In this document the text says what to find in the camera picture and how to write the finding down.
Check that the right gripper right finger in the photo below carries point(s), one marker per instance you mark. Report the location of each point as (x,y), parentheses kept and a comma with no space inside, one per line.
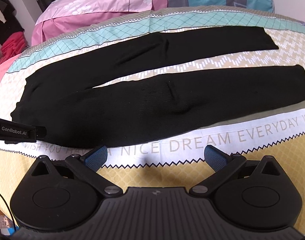
(225,167)

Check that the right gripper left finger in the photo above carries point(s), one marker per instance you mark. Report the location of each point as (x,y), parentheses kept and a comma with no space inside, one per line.
(85,168)

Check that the black pants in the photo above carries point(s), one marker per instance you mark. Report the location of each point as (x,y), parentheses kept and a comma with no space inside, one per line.
(77,102)

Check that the red clothes pile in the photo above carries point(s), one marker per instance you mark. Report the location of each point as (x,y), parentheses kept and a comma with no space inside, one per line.
(14,45)

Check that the pink and blue folded duvet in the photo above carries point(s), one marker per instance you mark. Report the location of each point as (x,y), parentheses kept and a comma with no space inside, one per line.
(64,16)

